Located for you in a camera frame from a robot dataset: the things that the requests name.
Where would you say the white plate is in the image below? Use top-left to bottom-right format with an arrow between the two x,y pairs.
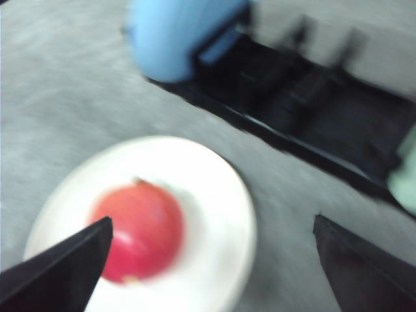
27,136 -> 257,312

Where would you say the black plastic dish rack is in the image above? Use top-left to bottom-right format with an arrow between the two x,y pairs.
145,5 -> 416,217

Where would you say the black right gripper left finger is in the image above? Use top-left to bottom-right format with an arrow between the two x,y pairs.
0,216 -> 113,312

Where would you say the blue plate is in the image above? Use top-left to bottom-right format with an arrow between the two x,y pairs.
122,0 -> 244,82

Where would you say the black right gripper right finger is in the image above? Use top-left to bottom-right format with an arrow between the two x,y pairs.
313,215 -> 416,312

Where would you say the light green plate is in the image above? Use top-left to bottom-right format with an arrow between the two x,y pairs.
387,124 -> 416,216

